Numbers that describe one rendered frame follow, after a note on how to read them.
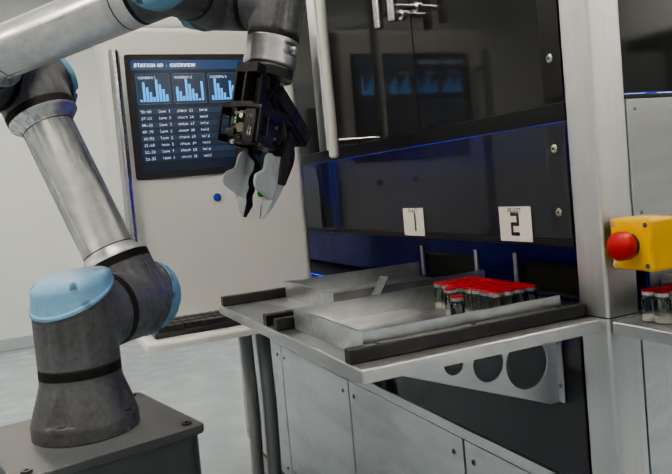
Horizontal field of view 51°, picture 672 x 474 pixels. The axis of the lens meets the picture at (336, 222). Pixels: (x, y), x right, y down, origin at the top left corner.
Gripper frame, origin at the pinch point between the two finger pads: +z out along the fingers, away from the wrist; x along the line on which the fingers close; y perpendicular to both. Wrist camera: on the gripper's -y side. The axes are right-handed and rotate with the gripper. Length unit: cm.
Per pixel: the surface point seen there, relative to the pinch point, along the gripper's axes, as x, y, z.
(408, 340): 23.7, -5.7, 15.0
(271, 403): -50, -88, 49
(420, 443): 3, -70, 44
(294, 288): -18.9, -42.9, 12.8
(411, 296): 10.9, -35.1, 10.3
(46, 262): -436, -312, 41
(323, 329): 7.8, -10.4, 16.3
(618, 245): 47, -19, -2
